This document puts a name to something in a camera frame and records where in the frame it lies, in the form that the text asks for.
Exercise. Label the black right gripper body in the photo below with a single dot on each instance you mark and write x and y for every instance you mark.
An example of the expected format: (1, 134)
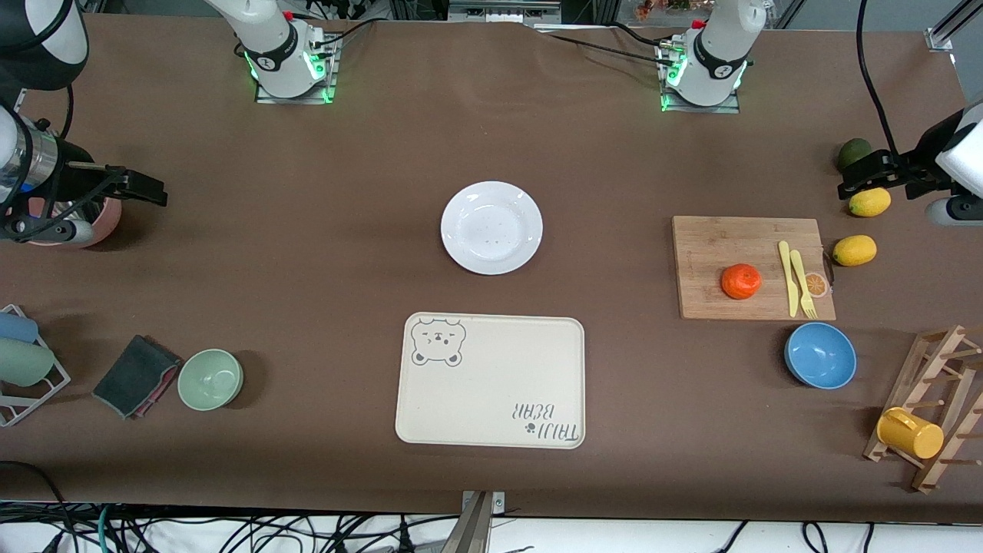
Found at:
(74, 181)

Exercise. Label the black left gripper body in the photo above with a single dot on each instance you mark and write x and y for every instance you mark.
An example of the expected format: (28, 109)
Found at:
(919, 162)

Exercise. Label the orange mandarin fruit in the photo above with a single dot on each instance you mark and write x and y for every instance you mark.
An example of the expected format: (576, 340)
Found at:
(741, 281)

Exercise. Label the white round plate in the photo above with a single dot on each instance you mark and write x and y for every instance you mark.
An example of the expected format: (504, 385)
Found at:
(491, 228)

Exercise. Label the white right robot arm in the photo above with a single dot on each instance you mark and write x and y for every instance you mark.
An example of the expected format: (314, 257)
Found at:
(273, 46)

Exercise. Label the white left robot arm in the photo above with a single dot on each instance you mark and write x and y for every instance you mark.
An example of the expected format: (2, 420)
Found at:
(718, 46)

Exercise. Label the yellow lemon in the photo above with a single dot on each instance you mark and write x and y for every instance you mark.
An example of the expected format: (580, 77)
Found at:
(855, 250)
(872, 203)

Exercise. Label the dark green avocado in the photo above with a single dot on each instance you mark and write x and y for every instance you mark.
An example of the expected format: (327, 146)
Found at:
(852, 152)

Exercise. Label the pink bowl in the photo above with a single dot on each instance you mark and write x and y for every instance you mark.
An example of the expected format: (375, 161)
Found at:
(110, 219)

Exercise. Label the orange slice charm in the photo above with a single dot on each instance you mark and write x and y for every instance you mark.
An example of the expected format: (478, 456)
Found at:
(819, 286)

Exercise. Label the yellow plastic fork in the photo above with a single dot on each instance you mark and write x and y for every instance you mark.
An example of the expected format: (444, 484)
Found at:
(803, 288)

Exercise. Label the yellow plastic knife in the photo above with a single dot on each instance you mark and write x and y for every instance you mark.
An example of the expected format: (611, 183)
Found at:
(789, 284)

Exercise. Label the light blue cup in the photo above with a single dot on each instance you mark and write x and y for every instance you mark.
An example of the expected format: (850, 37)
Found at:
(17, 328)

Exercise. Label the wooden cutting board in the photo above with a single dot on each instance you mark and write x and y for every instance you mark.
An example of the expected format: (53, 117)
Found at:
(714, 253)

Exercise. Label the blue bowl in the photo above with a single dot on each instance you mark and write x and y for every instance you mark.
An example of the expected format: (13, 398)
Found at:
(820, 355)

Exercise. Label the dark grey folded cloth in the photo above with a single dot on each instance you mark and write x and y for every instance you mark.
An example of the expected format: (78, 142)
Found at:
(130, 375)

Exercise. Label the pink folded cloth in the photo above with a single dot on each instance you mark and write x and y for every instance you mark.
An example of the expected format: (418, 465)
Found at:
(164, 382)

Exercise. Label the light green cup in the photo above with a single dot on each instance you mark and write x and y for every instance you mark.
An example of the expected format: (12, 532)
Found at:
(23, 362)

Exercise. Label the light green bowl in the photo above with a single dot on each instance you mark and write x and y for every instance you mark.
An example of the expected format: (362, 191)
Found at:
(210, 379)

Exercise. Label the wooden mug rack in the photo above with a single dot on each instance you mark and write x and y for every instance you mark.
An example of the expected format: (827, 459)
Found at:
(952, 399)

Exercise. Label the yellow mug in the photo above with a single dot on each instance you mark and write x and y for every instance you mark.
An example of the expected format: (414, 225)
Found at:
(910, 434)

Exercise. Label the beige bear print tray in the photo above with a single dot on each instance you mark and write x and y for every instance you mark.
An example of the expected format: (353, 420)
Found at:
(491, 384)

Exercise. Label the aluminium frame profile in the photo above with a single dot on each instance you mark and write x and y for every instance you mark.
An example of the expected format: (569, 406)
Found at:
(952, 27)

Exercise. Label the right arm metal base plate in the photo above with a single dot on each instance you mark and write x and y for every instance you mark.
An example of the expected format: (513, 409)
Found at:
(296, 96)

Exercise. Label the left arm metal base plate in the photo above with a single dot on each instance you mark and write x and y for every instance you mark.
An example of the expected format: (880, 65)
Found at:
(703, 108)

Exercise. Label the grey metal frame beam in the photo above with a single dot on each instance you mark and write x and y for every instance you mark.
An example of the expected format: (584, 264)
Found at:
(503, 11)

